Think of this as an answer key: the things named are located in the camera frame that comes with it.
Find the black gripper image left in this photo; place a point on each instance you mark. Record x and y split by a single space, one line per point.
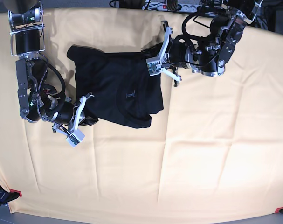
73 116

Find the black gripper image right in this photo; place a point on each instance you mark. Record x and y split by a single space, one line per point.
180 54

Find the dark navy T-shirt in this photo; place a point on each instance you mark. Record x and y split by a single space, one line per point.
122 90

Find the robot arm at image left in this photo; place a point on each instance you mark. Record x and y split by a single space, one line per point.
41 88

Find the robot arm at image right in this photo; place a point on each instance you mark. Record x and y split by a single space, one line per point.
205 55

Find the white power strip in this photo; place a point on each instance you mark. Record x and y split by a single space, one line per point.
173 6

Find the yellow table cloth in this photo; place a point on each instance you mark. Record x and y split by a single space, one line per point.
214 154

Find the left red black clamp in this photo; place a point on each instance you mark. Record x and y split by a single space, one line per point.
6 197

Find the wrist camera board image right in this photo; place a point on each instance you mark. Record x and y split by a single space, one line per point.
154 66

